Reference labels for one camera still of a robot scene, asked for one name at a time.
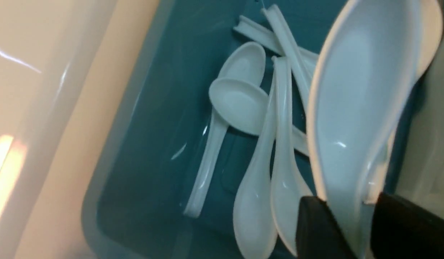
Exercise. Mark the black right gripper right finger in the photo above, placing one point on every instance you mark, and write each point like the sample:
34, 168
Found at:
403, 230

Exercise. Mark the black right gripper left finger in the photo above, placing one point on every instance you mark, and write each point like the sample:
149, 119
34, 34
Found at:
318, 235

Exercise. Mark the white ceramic soup spoon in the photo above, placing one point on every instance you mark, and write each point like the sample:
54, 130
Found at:
373, 55

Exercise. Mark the white spoon in bin upright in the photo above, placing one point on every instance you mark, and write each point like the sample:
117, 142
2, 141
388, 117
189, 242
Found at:
288, 185

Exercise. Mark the white spoon in bin middle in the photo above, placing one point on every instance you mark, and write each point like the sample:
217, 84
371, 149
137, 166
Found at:
253, 223

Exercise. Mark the blue plastic bin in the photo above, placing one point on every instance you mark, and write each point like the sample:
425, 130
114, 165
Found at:
133, 208

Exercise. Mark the white spoon in bin far left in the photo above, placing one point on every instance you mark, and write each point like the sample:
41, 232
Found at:
246, 63

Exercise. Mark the large white plastic tub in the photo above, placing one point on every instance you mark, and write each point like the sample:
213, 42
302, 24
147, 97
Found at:
64, 68

